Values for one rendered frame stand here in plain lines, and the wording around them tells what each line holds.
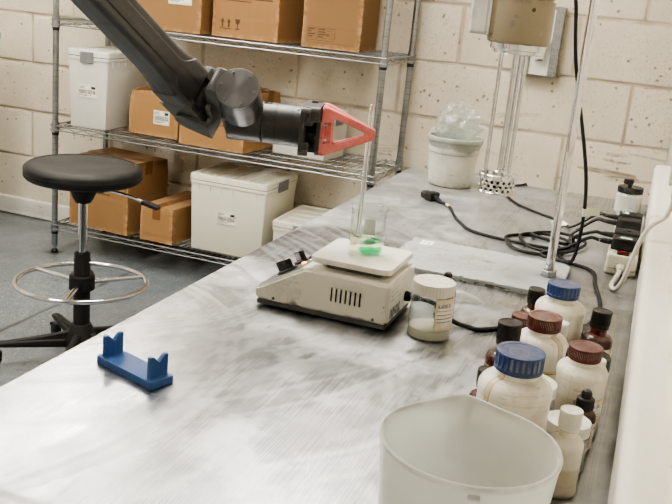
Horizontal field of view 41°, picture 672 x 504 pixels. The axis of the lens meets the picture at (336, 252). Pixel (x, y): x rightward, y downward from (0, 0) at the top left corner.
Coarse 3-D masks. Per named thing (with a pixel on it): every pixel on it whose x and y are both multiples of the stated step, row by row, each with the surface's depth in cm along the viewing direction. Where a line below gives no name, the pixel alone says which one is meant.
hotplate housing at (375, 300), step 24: (312, 264) 127; (408, 264) 131; (264, 288) 127; (288, 288) 126; (312, 288) 125; (336, 288) 123; (360, 288) 122; (384, 288) 121; (408, 288) 131; (312, 312) 126; (336, 312) 124; (360, 312) 123; (384, 312) 122
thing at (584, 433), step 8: (552, 416) 90; (584, 416) 91; (552, 424) 88; (584, 424) 89; (552, 432) 89; (584, 432) 88; (584, 440) 89; (584, 448) 88; (584, 456) 89; (584, 464) 90
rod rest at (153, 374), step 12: (108, 336) 103; (120, 336) 105; (108, 348) 104; (120, 348) 105; (108, 360) 103; (120, 360) 103; (132, 360) 104; (156, 360) 99; (120, 372) 102; (132, 372) 100; (144, 372) 101; (156, 372) 99; (168, 372) 101; (144, 384) 99; (156, 384) 99; (168, 384) 100
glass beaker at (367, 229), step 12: (372, 204) 128; (384, 204) 127; (360, 216) 123; (372, 216) 123; (384, 216) 124; (360, 228) 124; (372, 228) 123; (384, 228) 125; (360, 240) 124; (372, 240) 124; (348, 252) 126; (360, 252) 125; (372, 252) 125
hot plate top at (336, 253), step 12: (336, 240) 133; (348, 240) 134; (324, 252) 126; (336, 252) 127; (384, 252) 129; (396, 252) 130; (408, 252) 130; (336, 264) 123; (348, 264) 122; (360, 264) 122; (372, 264) 123; (384, 264) 123; (396, 264) 124
